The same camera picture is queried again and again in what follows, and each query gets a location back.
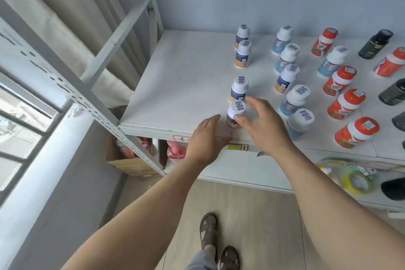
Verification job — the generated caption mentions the person's right hand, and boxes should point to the person's right hand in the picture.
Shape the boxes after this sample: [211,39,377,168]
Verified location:
[233,95,293,157]

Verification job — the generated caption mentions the person's left hand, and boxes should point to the person's left hand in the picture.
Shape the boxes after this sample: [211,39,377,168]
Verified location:
[184,114,236,167]

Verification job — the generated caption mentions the white bottle orange label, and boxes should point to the white bottle orange label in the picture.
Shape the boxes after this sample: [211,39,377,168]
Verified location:
[226,100,247,130]
[229,76,250,103]
[274,64,300,94]
[235,40,252,69]
[235,24,251,49]

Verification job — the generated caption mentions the red bottle red cap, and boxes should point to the red bottle red cap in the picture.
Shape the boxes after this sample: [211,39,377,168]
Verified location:
[327,89,367,121]
[322,65,357,97]
[334,117,380,149]
[373,46,405,78]
[311,27,339,57]

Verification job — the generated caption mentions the person's right forearm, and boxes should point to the person's right forearm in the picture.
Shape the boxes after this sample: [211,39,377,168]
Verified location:
[269,143,405,270]

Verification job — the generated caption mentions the person's left forearm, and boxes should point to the person's left forearm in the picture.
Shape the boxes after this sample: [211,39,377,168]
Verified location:
[62,156,219,270]

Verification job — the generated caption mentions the person's left sandal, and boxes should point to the person's left sandal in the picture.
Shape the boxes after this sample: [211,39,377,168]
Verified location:
[199,212,219,251]

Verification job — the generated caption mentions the person's sandal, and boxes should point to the person's sandal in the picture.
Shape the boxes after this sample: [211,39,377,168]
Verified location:
[199,212,219,251]
[220,245,240,270]

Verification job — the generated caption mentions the person's right sandal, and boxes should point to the person's right sandal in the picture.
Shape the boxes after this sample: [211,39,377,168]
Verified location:
[220,245,240,270]

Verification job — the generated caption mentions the person's grey trouser leg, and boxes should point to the person's grey trouser leg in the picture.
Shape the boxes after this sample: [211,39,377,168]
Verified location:
[186,249,219,270]

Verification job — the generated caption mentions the pink soap pump bottle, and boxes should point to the pink soap pump bottle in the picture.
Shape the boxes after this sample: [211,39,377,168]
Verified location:
[167,140,190,166]

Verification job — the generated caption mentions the red snack packets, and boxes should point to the red snack packets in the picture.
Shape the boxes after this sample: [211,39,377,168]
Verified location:
[117,136,153,158]

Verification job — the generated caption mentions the yellow pump bottle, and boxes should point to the yellow pump bottle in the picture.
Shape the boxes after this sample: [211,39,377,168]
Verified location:
[316,165,342,185]

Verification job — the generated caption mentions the cardboard box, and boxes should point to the cardboard box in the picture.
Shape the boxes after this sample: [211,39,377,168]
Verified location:
[105,133,159,178]

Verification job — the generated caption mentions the yellow green tape roll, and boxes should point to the yellow green tape roll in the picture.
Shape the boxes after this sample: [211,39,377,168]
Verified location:
[343,170,374,194]

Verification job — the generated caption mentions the white metal shelf rack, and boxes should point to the white metal shelf rack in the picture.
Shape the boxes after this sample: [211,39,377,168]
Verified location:
[0,0,405,220]

